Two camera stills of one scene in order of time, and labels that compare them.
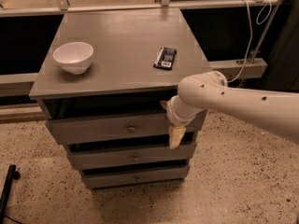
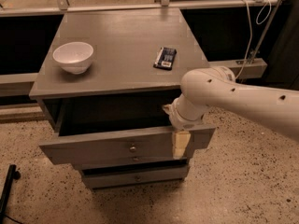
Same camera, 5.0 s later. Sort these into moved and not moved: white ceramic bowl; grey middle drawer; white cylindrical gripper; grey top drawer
Moved: grey top drawer
Not moved: white cylindrical gripper; white ceramic bowl; grey middle drawer
